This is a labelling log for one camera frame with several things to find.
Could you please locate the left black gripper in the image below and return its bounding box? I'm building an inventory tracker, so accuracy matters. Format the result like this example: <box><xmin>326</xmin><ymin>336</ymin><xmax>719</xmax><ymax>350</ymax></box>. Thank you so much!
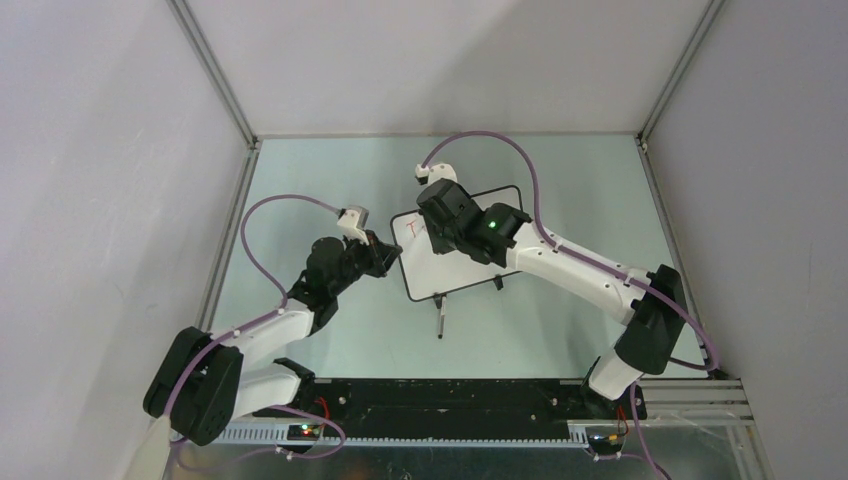
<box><xmin>329</xmin><ymin>228</ymin><xmax>402</xmax><ymax>296</ymax></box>

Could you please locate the white board black frame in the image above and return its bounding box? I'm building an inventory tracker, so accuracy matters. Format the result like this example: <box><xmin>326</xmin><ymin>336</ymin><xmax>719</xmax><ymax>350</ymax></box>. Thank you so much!
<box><xmin>390</xmin><ymin>210</ymin><xmax>516</xmax><ymax>302</ymax></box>

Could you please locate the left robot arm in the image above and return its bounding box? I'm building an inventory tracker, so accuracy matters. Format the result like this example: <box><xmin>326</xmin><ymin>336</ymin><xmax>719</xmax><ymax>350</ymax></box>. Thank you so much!
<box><xmin>142</xmin><ymin>231</ymin><xmax>403</xmax><ymax>446</ymax></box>

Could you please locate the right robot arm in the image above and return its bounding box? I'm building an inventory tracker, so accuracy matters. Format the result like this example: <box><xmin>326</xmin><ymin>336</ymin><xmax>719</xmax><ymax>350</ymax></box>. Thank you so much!
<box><xmin>416</xmin><ymin>179</ymin><xmax>686</xmax><ymax>418</ymax></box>

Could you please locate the black whiteboard marker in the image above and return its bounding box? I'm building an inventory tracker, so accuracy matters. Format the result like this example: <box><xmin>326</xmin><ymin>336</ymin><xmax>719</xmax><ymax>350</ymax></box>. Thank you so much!
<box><xmin>435</xmin><ymin>295</ymin><xmax>446</xmax><ymax>339</ymax></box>

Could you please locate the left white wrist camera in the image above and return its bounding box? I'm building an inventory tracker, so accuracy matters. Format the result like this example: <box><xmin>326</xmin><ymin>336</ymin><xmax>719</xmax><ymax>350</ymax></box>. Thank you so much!
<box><xmin>337</xmin><ymin>205</ymin><xmax>369</xmax><ymax>245</ymax></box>

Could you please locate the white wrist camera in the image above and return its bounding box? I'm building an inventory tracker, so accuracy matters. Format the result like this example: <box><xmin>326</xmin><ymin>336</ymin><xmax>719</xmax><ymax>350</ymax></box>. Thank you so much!
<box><xmin>337</xmin><ymin>205</ymin><xmax>369</xmax><ymax>245</ymax></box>
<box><xmin>415</xmin><ymin>163</ymin><xmax>458</xmax><ymax>186</ymax></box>

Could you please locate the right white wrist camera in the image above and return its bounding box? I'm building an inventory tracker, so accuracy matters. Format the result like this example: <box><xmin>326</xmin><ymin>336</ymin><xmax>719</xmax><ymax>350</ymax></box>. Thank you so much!
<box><xmin>415</xmin><ymin>163</ymin><xmax>458</xmax><ymax>186</ymax></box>

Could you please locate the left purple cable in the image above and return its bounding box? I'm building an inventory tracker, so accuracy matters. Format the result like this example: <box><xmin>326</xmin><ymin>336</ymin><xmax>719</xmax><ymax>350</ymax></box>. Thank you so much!
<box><xmin>161</xmin><ymin>194</ymin><xmax>347</xmax><ymax>473</ymax></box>

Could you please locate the purple cable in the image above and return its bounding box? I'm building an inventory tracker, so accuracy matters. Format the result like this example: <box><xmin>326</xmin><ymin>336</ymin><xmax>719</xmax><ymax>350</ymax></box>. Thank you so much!
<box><xmin>421</xmin><ymin>131</ymin><xmax>721</xmax><ymax>480</ymax></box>
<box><xmin>161</xmin><ymin>194</ymin><xmax>347</xmax><ymax>473</ymax></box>

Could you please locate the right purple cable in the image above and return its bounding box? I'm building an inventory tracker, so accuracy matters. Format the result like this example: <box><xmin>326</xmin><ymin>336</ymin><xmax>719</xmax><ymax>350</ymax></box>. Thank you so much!
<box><xmin>421</xmin><ymin>131</ymin><xmax>721</xmax><ymax>480</ymax></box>

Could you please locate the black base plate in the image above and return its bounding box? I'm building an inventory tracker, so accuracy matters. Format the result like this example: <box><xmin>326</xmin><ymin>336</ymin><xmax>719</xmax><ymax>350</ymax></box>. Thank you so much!
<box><xmin>292</xmin><ymin>378</ymin><xmax>647</xmax><ymax>440</ymax></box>

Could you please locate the grey cable duct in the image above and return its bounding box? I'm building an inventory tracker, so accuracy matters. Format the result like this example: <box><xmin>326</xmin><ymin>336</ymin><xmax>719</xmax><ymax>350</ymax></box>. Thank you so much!
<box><xmin>212</xmin><ymin>423</ymin><xmax>589</xmax><ymax>449</ymax></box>

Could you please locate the aluminium frame rail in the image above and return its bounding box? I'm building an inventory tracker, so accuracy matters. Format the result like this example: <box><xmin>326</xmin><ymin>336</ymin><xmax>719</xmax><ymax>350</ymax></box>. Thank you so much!
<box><xmin>166</xmin><ymin>0</ymin><xmax>258</xmax><ymax>149</ymax></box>

